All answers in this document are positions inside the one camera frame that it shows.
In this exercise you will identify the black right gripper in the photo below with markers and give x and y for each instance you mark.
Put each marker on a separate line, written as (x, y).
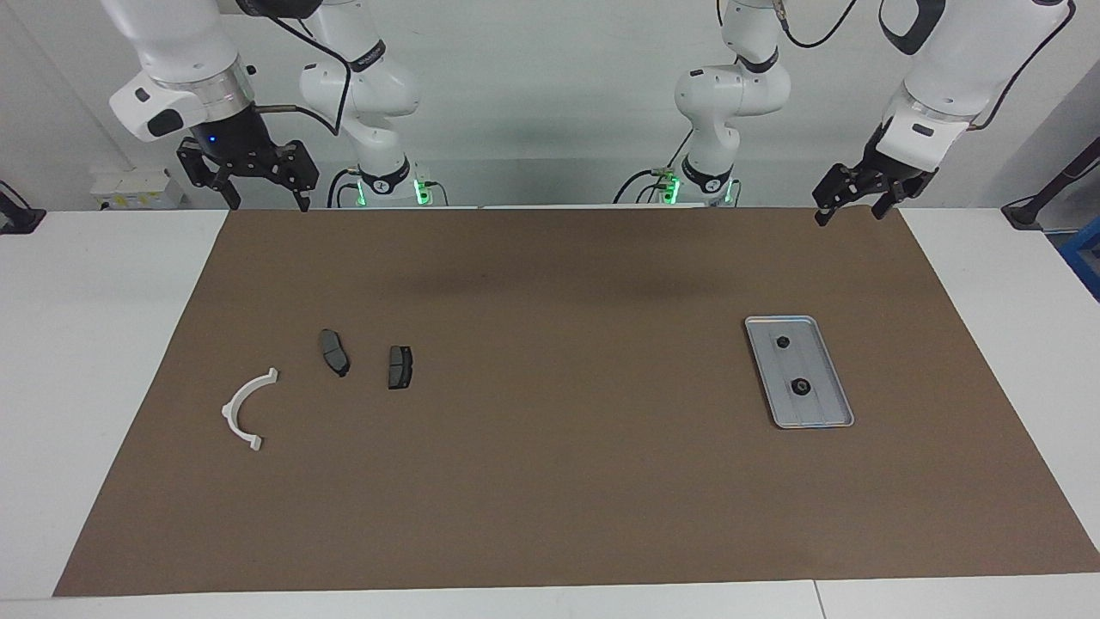
(236, 142)

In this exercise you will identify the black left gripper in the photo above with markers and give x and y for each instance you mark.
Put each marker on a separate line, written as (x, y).
(885, 172)

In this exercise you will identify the silver metal tray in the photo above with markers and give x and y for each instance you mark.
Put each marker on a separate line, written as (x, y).
(827, 413)

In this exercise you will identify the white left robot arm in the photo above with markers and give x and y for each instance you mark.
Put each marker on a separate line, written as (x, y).
(954, 60)

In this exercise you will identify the black angled stand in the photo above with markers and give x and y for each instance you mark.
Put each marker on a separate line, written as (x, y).
(1027, 211)

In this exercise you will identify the black table clamp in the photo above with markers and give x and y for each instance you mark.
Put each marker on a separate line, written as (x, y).
(17, 219)

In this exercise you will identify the white power box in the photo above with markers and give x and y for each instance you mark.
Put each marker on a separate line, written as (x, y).
(137, 189)

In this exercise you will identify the white semicircular bracket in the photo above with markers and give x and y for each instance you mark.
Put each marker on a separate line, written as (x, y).
(229, 414)

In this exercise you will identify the brown table mat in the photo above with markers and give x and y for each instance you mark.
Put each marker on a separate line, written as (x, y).
(550, 481)

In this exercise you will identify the curved dark brake pad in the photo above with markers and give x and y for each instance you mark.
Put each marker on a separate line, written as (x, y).
(333, 352)

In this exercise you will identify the blue bin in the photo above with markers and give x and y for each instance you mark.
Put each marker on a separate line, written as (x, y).
(1084, 254)

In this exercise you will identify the rectangular dark brake pad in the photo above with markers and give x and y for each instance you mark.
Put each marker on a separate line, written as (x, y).
(400, 368)

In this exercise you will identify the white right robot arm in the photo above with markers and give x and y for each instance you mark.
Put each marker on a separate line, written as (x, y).
(180, 43)

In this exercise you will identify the large black bearing gear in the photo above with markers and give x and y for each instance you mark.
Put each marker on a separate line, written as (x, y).
(801, 386)

